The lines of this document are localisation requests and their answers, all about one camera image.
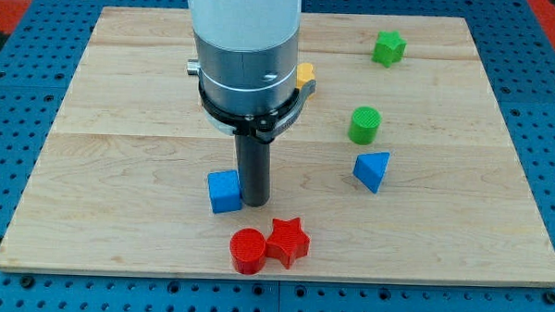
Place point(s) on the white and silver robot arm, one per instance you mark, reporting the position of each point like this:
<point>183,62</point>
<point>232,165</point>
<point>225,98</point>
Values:
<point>247,55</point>

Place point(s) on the blue cube block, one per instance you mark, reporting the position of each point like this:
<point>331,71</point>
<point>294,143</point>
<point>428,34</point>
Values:
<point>224,191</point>

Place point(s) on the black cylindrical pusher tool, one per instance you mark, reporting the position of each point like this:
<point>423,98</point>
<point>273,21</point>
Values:
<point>253,170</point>

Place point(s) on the red star block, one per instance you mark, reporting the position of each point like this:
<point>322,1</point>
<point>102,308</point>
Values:
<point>287,241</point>

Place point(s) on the yellow block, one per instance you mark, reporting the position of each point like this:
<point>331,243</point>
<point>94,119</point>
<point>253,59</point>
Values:
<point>305,73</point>

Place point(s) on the blue triangular prism block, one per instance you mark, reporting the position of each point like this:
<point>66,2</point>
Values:
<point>370,169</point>

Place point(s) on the green cylinder block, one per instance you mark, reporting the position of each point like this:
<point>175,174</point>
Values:
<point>364,124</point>

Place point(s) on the red cylinder block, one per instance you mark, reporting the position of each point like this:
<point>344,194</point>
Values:
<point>247,250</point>

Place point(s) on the wooden board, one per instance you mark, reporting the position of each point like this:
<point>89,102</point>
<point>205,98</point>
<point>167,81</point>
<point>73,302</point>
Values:
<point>120,187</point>

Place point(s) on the green star block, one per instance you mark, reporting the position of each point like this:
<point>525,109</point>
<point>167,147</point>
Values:
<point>389,48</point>

